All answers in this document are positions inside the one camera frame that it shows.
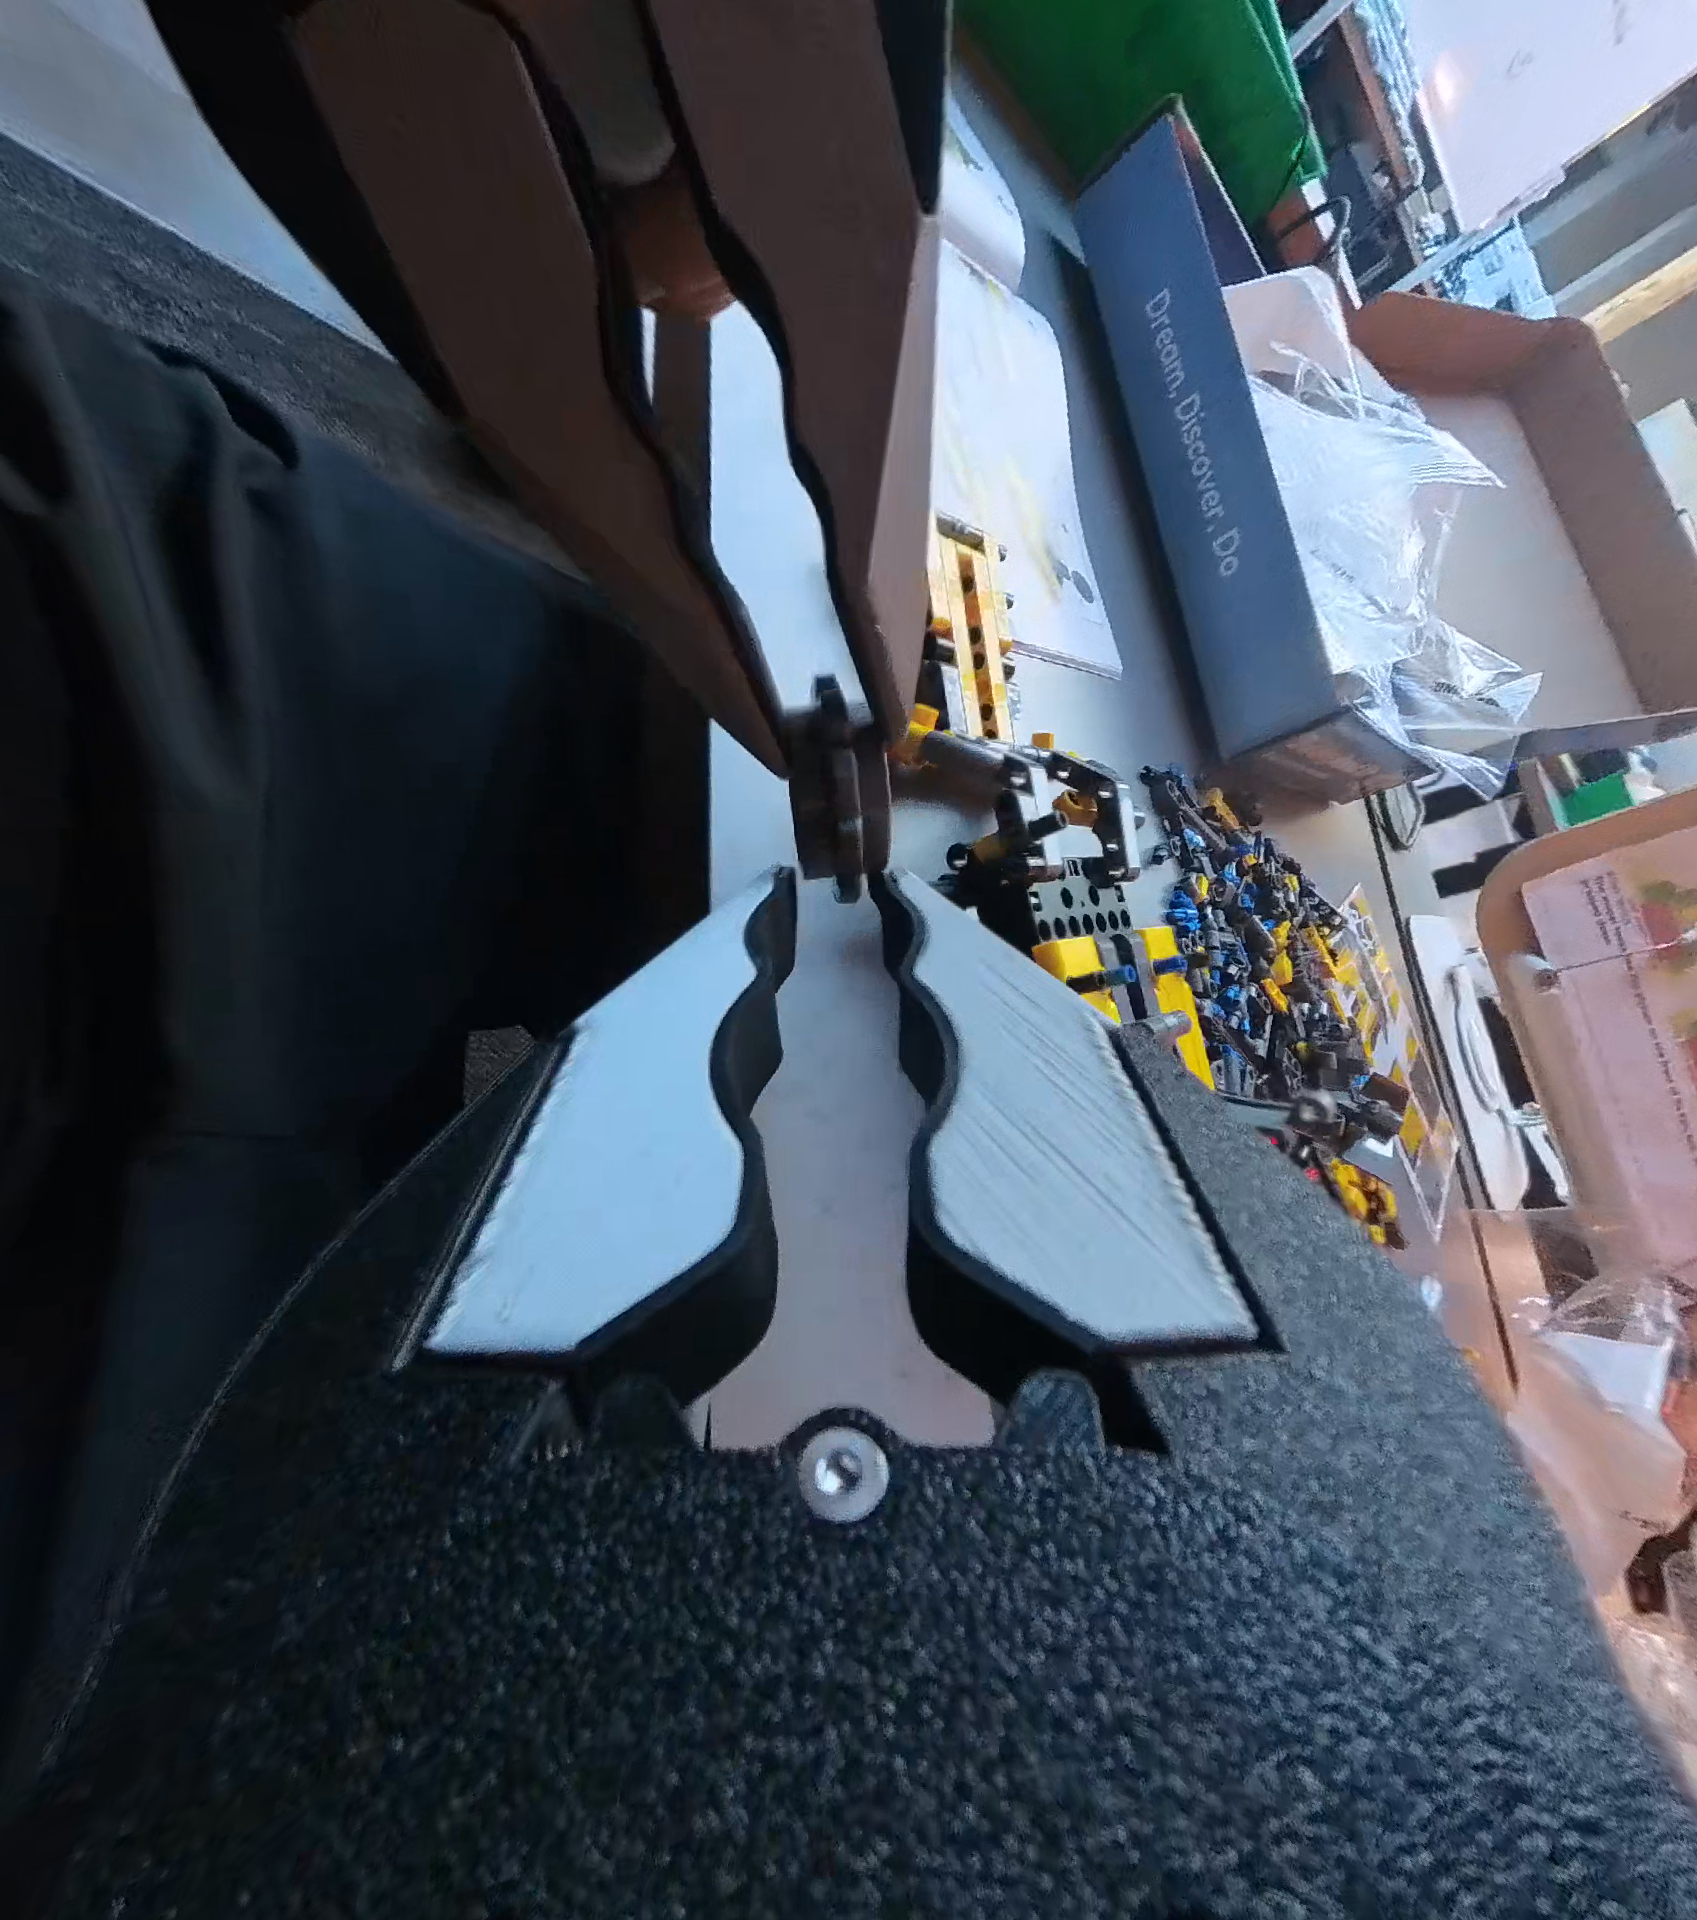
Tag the pile of small building pieces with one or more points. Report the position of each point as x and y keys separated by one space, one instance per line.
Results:
x=1267 y=960

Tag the white board panel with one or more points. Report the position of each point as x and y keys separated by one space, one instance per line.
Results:
x=1568 y=91

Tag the blue cardboard kit box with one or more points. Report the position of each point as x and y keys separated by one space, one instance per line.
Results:
x=1194 y=494

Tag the partly built yellow vehicle model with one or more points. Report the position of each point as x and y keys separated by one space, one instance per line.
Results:
x=1073 y=900

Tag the person's leg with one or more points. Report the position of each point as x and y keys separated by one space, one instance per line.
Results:
x=188 y=750

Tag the pale sign stand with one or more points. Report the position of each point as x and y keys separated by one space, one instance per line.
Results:
x=1507 y=931

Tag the clear plastic bags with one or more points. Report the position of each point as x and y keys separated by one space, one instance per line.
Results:
x=1374 y=525

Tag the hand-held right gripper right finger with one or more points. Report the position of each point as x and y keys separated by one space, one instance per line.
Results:
x=1058 y=1171

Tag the dark grey toothed wheel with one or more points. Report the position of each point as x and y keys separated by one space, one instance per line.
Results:
x=833 y=811

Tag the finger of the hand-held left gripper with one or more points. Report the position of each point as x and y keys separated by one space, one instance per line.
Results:
x=848 y=270
x=519 y=330

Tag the instruction booklet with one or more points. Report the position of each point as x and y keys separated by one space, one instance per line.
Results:
x=998 y=451

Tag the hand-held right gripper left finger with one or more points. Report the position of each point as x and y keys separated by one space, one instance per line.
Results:
x=609 y=1184

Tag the printed paper sheet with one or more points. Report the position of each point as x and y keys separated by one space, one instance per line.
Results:
x=1673 y=1020

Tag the clear plastic bag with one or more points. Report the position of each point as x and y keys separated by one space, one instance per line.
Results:
x=1657 y=1501

